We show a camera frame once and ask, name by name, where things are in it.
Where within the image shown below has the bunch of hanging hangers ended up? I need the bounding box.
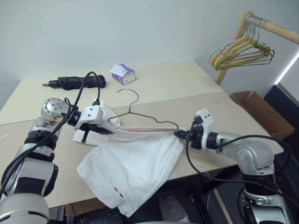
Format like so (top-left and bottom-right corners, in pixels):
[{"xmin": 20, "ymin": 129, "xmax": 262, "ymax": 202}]
[{"xmin": 210, "ymin": 17, "xmax": 275, "ymax": 68}]

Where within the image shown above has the black cabinet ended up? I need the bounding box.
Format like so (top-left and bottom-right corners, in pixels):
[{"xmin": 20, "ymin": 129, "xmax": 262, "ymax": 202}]
[{"xmin": 263, "ymin": 83, "xmax": 299, "ymax": 147}]

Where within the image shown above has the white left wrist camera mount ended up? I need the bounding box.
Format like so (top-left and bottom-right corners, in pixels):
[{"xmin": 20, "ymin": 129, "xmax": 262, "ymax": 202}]
[{"xmin": 74, "ymin": 105, "xmax": 104, "ymax": 130}]

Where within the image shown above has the white garment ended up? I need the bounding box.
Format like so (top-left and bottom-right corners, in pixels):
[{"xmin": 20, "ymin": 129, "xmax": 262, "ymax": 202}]
[{"xmin": 71, "ymin": 99, "xmax": 185, "ymax": 212}]

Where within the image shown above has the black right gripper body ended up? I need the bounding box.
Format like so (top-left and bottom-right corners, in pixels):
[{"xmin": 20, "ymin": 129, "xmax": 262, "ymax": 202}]
[{"xmin": 187, "ymin": 124, "xmax": 205, "ymax": 149}]

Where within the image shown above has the brown cardboard box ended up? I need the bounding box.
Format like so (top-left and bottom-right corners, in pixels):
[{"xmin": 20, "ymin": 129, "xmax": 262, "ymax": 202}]
[{"xmin": 229, "ymin": 90, "xmax": 295, "ymax": 140}]

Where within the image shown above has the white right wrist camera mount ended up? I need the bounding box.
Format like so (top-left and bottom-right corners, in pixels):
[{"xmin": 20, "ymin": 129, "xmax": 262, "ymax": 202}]
[{"xmin": 193, "ymin": 108, "xmax": 215, "ymax": 149}]

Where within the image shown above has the purple white tissue box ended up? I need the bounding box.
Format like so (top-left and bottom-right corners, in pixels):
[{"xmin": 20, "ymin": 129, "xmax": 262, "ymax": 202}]
[{"xmin": 109, "ymin": 63, "xmax": 137, "ymax": 85}]

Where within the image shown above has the folded dark purple umbrella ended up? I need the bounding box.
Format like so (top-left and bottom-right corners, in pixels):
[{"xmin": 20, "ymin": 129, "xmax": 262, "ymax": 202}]
[{"xmin": 42, "ymin": 74, "xmax": 108, "ymax": 91}]

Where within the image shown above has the olive wire hanger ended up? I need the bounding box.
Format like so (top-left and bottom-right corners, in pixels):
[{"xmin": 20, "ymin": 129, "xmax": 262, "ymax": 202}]
[{"xmin": 108, "ymin": 88, "xmax": 188, "ymax": 133}]

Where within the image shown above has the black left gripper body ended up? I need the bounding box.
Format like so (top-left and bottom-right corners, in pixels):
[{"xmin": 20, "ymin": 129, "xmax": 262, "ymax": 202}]
[{"xmin": 80, "ymin": 120, "xmax": 105, "ymax": 133}]

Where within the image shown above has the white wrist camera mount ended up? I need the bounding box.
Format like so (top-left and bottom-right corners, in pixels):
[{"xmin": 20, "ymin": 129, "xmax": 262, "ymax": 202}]
[
  {"xmin": 74, "ymin": 105, "xmax": 104, "ymax": 130},
  {"xmin": 193, "ymin": 108, "xmax": 215, "ymax": 149}
]

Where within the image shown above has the wooden clothes rack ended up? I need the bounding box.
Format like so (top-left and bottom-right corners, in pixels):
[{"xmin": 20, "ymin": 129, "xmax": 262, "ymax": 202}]
[{"xmin": 214, "ymin": 11, "xmax": 299, "ymax": 86}]

